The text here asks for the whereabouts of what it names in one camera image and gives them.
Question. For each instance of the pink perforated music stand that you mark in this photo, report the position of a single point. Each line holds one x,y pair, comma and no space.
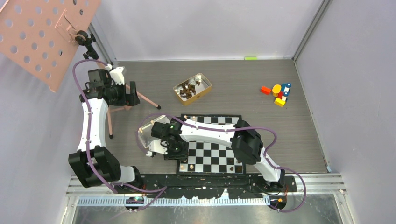
42,36

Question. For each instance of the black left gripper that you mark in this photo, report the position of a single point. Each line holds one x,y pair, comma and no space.
127,99

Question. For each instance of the yellow round toy block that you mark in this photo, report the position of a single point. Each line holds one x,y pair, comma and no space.
276,90

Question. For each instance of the black white chessboard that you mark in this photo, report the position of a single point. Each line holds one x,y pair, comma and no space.
210,158

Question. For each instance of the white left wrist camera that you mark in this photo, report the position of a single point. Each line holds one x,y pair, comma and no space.
116,73

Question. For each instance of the gold tin with dark pieces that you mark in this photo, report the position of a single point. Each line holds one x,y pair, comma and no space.
192,89

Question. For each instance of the red toy block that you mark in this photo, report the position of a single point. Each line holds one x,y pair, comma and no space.
265,90

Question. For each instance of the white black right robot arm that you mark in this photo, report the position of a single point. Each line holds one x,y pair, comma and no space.
241,138

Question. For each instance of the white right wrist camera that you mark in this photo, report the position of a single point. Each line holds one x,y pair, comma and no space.
155,148

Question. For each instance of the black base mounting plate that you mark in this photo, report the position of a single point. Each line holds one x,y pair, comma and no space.
208,186

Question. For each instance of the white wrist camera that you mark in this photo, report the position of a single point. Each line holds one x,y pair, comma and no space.
155,148
116,73

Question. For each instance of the silver tin lid tray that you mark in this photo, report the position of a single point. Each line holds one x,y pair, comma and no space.
144,137

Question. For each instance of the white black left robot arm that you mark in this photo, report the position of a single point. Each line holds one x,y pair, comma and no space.
93,163

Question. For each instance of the yellow cube toy block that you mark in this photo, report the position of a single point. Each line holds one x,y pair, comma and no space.
279,102

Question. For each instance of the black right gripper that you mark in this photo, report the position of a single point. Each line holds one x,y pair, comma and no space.
182,156

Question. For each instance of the green tape marker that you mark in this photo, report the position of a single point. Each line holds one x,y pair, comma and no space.
250,58

